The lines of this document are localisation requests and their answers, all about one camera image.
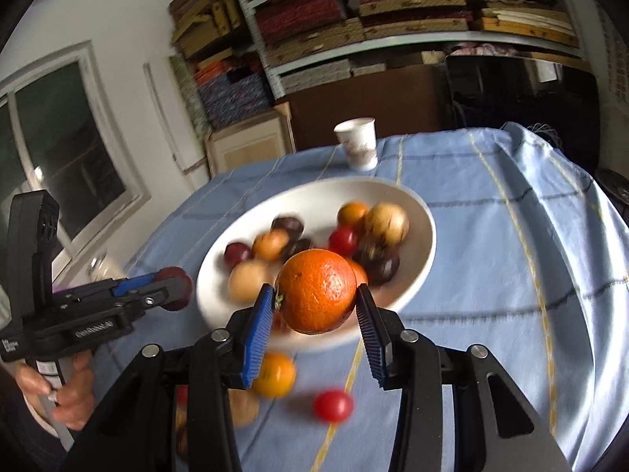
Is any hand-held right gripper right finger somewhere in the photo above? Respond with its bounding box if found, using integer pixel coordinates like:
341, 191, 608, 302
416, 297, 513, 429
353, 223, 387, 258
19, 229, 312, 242
356, 284, 564, 472

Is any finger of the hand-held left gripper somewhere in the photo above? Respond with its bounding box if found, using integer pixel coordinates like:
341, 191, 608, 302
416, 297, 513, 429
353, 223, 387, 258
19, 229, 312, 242
110, 271, 165, 298
125, 278, 193, 310

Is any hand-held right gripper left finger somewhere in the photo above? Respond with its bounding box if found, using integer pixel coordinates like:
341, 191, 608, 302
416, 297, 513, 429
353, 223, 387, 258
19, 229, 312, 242
61, 284, 275, 472

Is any large dark red plum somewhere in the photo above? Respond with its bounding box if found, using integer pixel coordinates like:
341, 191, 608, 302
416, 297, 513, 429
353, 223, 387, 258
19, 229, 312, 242
156, 265, 194, 312

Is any rough skinned tangerine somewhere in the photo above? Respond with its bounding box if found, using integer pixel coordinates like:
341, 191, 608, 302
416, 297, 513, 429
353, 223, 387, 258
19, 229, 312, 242
275, 249, 358, 335

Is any dark brown mangosteen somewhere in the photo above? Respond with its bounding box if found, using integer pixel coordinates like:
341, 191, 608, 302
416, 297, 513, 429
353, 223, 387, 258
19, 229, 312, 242
356, 241, 401, 286
271, 215, 305, 239
287, 237, 314, 259

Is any white oval bowl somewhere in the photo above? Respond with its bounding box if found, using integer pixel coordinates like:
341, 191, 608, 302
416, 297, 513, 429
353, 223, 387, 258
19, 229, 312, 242
197, 179, 437, 352

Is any large pale passion fruit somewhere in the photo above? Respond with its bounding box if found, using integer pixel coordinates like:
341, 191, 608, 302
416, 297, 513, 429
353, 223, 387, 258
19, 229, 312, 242
364, 203, 410, 247

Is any person's left hand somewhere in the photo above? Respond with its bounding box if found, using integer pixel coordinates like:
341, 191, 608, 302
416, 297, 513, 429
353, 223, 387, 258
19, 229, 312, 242
15, 351, 95, 431

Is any large smooth orange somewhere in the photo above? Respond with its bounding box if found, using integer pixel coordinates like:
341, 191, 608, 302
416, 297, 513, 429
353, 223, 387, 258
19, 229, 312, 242
253, 351, 297, 399

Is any small tan passion fruit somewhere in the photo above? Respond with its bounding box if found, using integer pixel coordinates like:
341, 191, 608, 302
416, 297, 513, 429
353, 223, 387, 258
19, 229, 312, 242
228, 388, 260, 428

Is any red tomato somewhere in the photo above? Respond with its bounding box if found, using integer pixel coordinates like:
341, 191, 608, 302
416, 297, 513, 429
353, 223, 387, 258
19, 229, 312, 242
328, 227, 359, 256
313, 390, 355, 424

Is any small dark red plum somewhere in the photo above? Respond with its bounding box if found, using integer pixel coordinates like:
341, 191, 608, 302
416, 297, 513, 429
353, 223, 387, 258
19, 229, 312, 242
224, 242, 254, 269

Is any white framed dark window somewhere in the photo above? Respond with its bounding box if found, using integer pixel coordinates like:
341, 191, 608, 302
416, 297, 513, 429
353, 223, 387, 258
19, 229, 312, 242
0, 42, 148, 276

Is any blue checked tablecloth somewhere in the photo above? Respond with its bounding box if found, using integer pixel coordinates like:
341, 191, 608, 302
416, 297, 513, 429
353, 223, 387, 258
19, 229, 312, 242
93, 123, 629, 472

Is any light wooden framed panel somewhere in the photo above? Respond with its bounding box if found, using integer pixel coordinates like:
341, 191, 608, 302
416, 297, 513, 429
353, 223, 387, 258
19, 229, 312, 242
204, 103, 296, 178

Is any white paper cup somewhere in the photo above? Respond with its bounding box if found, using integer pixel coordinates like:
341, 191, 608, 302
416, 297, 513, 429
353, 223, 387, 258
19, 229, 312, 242
334, 117, 379, 173

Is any dark brown board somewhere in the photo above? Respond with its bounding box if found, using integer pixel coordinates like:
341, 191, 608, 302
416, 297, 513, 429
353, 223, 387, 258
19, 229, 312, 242
275, 66, 453, 153

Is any black glossy panel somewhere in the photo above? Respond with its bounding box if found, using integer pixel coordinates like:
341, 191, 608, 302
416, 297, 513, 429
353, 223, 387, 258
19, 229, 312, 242
445, 54, 603, 173

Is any white metal shelf unit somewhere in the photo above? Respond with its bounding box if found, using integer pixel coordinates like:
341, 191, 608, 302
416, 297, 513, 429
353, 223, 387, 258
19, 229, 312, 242
226, 0, 590, 104

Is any stack of flat woven boxes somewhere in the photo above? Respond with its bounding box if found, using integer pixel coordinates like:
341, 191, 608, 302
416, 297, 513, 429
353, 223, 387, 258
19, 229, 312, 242
169, 0, 581, 79

